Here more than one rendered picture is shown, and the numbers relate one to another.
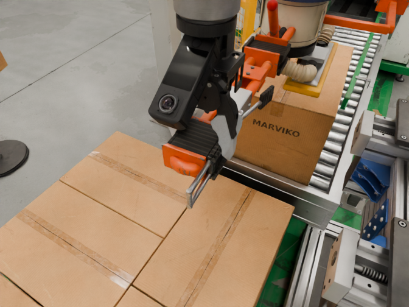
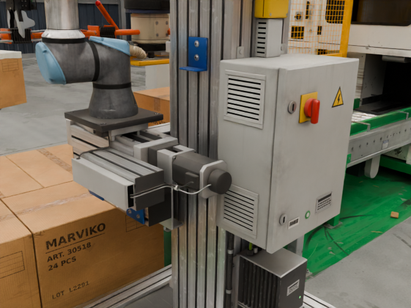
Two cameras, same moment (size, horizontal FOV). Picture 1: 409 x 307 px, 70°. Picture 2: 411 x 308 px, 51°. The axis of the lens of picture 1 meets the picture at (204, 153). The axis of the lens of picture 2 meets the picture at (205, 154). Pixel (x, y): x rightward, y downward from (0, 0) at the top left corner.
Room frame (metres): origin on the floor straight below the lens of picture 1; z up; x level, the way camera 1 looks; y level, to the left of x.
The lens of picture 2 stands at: (-0.95, -1.17, 1.35)
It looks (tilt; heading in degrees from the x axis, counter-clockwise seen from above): 19 degrees down; 19
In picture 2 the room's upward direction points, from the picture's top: 1 degrees clockwise
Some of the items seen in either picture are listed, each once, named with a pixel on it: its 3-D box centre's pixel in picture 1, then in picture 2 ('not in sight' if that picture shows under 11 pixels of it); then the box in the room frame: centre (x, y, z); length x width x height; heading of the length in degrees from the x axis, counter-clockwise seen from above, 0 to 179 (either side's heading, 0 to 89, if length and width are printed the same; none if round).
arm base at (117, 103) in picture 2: not in sight; (112, 97); (0.20, -0.46, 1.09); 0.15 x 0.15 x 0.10
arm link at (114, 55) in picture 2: not in sight; (108, 58); (0.19, -0.46, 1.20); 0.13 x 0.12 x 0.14; 146
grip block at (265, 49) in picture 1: (265, 55); (101, 32); (0.65, -0.15, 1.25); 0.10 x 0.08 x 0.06; 64
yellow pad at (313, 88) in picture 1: (314, 59); (163, 57); (0.84, -0.34, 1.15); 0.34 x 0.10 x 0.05; 154
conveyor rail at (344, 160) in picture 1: (367, 86); (337, 156); (1.71, -1.11, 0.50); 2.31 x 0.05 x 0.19; 150
